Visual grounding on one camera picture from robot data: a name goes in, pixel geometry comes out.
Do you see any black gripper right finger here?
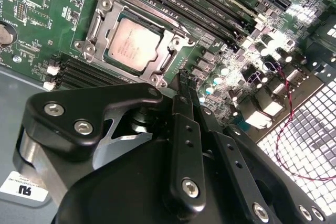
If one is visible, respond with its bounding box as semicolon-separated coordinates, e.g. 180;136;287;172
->
190;77;329;224

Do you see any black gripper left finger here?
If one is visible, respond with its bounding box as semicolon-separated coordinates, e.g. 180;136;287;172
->
12;69;208;214

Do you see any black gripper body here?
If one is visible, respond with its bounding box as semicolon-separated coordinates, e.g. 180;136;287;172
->
51;138;250;224

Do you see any metal locking lever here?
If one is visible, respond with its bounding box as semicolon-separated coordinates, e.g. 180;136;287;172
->
103;0;196;44
78;48;163;86

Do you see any silver green CPU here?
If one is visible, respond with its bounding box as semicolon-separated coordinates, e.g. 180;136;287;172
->
103;16;165;74

